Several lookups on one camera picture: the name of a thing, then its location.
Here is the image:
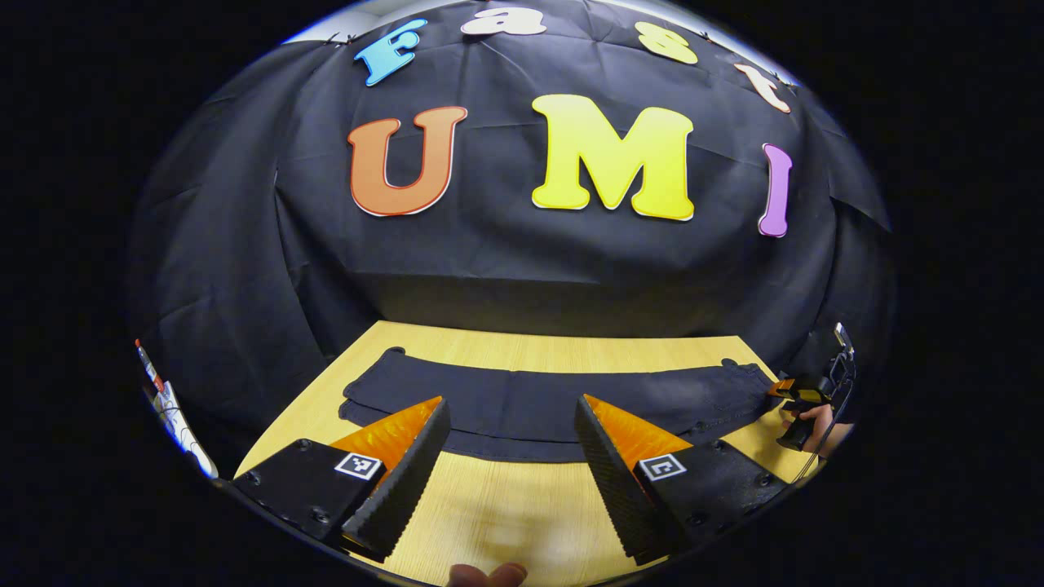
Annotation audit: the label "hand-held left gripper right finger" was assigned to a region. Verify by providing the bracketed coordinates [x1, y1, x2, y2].
[573, 394, 790, 567]

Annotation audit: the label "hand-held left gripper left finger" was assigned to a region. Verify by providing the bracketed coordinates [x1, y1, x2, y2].
[231, 395, 453, 563]

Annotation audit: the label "dark grey jeans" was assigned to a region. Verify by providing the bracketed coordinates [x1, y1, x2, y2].
[338, 346, 780, 464]

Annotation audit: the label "white red printed object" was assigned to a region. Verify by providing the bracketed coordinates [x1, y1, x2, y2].
[135, 338, 219, 480]

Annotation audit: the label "black backdrop cloth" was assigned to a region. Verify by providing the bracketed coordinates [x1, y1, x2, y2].
[126, 0, 898, 478]

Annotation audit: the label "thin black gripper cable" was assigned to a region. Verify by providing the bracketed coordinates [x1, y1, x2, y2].
[795, 383, 856, 483]

